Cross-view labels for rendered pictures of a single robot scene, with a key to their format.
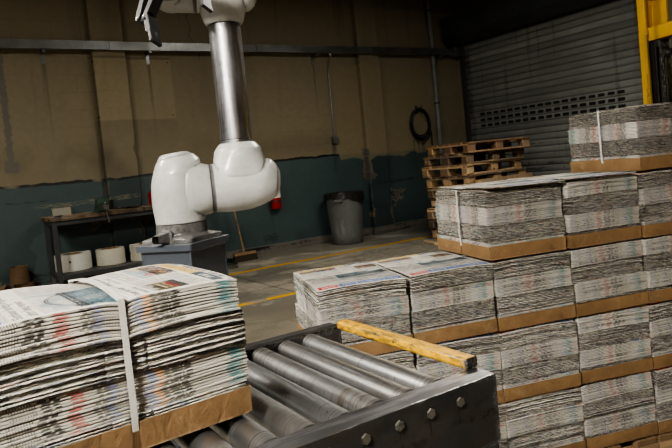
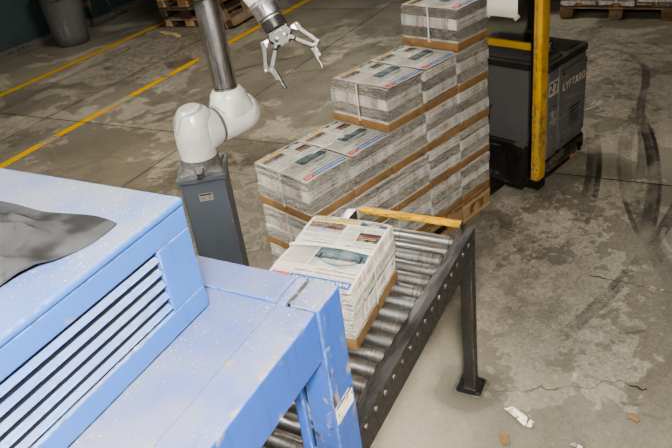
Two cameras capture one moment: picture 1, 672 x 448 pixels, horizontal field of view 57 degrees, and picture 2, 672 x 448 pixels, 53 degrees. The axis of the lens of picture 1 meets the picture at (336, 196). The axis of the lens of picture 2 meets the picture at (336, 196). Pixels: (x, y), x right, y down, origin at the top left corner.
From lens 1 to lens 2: 1.67 m
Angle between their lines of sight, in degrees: 36
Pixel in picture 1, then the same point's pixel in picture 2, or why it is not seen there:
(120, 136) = not seen: outside the picture
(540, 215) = (411, 95)
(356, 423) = (448, 270)
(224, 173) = (230, 116)
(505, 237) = (395, 115)
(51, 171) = not seen: outside the picture
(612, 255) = (444, 108)
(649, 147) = (462, 35)
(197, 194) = (217, 136)
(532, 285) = (408, 140)
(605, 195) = (441, 72)
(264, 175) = (254, 110)
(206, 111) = not seen: outside the picture
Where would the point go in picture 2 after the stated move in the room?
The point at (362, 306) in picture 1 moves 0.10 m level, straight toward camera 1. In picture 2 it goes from (329, 183) to (339, 191)
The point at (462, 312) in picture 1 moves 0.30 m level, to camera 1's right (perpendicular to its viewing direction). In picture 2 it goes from (376, 168) to (425, 149)
